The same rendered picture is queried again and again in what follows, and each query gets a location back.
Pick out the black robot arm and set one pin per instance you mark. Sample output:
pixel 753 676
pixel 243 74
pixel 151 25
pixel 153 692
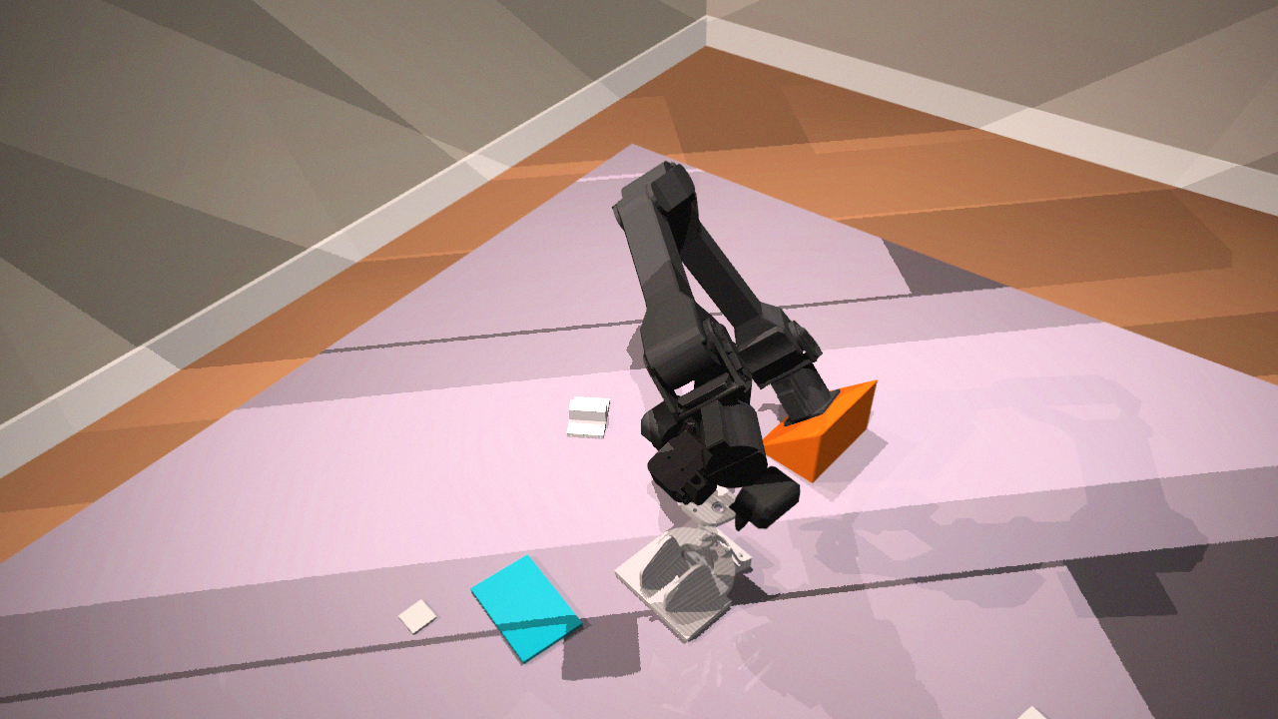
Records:
pixel 682 343

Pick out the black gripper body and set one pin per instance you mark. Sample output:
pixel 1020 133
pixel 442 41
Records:
pixel 761 502

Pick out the cyan flat rectangular plate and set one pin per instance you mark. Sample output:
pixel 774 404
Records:
pixel 526 608

